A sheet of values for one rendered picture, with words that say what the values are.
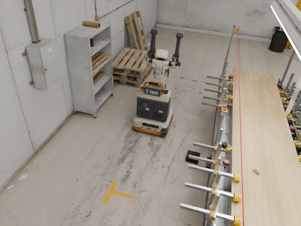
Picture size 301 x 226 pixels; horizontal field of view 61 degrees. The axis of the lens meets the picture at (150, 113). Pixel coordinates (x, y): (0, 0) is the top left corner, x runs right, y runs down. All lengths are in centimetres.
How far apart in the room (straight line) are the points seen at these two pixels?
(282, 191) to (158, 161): 190
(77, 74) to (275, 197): 348
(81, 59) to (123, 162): 183
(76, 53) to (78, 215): 250
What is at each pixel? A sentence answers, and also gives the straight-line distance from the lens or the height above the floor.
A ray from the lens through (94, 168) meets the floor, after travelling 401.
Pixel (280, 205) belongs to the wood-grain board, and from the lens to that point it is 282.
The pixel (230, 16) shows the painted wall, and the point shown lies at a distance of 1017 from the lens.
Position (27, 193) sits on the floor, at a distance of 392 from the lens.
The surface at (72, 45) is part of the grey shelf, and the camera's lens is 446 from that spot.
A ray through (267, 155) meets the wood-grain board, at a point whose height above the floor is 90.
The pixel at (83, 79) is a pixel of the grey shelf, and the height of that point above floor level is 79.
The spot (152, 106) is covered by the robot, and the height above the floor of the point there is 56.
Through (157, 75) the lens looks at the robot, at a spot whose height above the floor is 96.
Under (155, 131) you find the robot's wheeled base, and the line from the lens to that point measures 445.
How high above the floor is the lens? 291
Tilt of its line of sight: 35 degrees down
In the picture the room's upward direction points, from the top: 4 degrees clockwise
